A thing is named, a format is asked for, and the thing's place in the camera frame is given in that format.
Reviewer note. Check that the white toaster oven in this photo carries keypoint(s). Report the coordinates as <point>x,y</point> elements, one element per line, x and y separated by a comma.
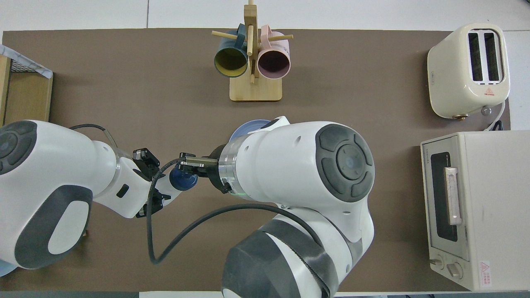
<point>488,231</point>

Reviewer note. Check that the cream toaster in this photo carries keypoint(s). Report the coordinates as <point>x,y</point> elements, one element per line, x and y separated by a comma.
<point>449,78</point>

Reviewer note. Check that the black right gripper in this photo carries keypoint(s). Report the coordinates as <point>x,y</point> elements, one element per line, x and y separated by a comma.
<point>217,171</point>

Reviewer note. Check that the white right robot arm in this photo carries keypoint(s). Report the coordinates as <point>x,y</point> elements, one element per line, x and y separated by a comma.
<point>298,178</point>

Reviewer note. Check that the wooden mug tree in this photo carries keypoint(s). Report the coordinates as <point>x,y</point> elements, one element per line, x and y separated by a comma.
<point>256,92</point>

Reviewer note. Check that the light blue plate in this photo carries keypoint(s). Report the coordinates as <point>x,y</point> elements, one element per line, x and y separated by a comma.
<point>6,270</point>

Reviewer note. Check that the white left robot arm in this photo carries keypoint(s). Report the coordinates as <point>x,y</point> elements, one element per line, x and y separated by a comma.
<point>49,186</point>

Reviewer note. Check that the dark teal mug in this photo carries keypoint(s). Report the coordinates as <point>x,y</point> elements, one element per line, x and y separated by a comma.
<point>230,63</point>

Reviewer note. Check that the brown table mat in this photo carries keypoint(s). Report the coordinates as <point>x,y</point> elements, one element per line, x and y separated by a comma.
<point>165,82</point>

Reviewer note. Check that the squeeze bottle with navy cap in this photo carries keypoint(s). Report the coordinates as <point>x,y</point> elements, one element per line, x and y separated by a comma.
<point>183,179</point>

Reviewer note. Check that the pink mug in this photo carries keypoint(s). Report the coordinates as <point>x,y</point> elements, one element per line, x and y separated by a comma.
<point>273,63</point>

